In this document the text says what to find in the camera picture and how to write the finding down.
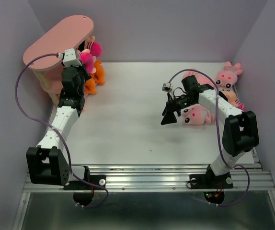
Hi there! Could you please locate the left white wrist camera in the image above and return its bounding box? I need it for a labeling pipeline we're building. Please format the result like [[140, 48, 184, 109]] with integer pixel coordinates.
[[62, 48, 82, 68]]

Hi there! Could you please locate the pink axolotl plush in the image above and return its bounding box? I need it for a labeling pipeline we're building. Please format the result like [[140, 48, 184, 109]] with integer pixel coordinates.
[[182, 104, 216, 126], [216, 61, 242, 89]]

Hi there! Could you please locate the pink axolotl plush front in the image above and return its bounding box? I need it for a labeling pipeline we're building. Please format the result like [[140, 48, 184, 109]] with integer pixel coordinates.
[[182, 104, 216, 126]]

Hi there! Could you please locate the aluminium mounting rail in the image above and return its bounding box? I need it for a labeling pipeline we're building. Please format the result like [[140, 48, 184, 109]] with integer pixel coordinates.
[[23, 163, 275, 192]]

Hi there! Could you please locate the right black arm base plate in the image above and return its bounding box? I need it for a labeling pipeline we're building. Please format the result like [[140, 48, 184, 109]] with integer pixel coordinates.
[[186, 173, 233, 190]]

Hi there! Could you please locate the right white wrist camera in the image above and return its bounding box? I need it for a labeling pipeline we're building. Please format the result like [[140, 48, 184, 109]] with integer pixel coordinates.
[[162, 82, 173, 93]]

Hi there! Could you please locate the doll plush pink striped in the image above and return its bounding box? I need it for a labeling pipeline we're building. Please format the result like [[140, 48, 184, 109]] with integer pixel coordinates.
[[78, 36, 103, 58]]

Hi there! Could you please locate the doll plush edge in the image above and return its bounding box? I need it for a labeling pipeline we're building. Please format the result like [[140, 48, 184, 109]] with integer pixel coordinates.
[[219, 89, 245, 111]]

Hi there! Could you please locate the orange shark plush mouth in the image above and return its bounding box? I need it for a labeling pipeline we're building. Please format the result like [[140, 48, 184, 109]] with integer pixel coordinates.
[[91, 60, 105, 85]]

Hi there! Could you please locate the pink striped plush middle back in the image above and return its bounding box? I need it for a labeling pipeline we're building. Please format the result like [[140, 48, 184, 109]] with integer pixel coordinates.
[[183, 68, 215, 88]]

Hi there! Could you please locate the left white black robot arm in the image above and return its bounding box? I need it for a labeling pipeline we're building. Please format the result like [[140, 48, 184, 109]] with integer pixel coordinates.
[[26, 65, 90, 186]]

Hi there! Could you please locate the orange shark plush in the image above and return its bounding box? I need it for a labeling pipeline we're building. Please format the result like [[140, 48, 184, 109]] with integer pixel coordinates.
[[84, 78, 97, 97]]

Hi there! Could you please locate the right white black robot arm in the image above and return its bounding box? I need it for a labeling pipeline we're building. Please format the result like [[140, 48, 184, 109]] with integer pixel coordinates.
[[161, 75, 259, 187]]

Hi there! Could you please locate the doll plush black hair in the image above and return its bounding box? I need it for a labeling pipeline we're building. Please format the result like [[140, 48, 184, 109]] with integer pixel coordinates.
[[78, 49, 97, 74]]

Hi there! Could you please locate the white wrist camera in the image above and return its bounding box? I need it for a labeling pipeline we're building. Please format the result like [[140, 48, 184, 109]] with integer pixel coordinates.
[[162, 82, 173, 93], [62, 48, 82, 68]]

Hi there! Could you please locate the pink axolotl plush far right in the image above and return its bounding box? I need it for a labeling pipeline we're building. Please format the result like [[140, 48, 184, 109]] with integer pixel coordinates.
[[216, 61, 242, 89]]

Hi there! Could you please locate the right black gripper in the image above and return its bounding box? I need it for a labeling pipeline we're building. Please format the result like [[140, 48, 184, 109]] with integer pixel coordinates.
[[160, 92, 196, 125]]

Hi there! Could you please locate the pink three-tier wooden shelf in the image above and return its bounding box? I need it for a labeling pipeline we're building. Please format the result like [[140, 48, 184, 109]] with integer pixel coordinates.
[[23, 15, 94, 105]]

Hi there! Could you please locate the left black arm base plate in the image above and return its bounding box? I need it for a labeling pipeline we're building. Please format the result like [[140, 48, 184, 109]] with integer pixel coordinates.
[[62, 173, 107, 191]]

